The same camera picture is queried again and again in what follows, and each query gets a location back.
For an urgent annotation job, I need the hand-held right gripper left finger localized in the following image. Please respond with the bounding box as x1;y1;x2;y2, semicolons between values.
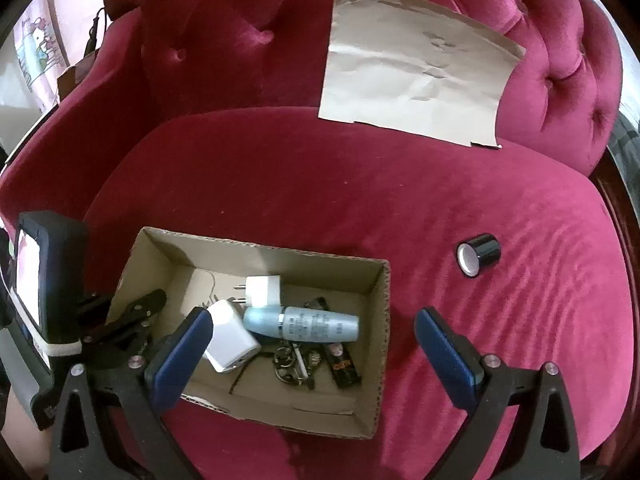
50;306;216;480

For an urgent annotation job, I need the small white charger plug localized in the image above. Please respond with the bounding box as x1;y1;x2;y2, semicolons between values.
234;275;283;309

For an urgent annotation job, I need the slim black tube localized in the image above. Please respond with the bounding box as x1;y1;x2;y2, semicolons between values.
305;297;362;389

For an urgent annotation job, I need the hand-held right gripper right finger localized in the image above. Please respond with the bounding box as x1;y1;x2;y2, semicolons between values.
414;306;583;480

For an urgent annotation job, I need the mint and white bottle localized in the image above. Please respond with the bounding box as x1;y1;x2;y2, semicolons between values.
242;305;361;345

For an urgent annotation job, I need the cartoon cat wall poster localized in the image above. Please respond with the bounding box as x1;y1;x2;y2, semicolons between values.
14;10;66;96

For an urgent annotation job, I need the brown paper sheet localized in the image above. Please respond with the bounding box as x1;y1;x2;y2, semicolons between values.
317;0;527;150

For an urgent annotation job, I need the black cylindrical cap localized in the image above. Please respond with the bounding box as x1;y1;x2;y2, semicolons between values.
456;232;502;277

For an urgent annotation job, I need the large white charger plug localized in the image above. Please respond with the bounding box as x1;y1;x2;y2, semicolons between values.
202;299;262;374

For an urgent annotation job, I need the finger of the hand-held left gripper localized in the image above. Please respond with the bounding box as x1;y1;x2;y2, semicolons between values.
81;321;152;362
106;288;168;334

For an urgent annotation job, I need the red velvet tufted armchair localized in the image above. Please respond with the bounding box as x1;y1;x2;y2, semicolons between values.
0;0;631;480

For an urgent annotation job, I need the brown cardboard carton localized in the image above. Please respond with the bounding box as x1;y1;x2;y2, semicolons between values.
56;55;102;107

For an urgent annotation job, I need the person's left forearm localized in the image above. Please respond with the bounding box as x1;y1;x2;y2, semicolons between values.
0;385;53;480

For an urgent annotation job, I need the cardboard box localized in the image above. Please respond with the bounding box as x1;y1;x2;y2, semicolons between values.
102;226;392;439

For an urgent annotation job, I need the black hanging strap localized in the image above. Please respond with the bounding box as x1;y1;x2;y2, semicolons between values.
85;7;109;54

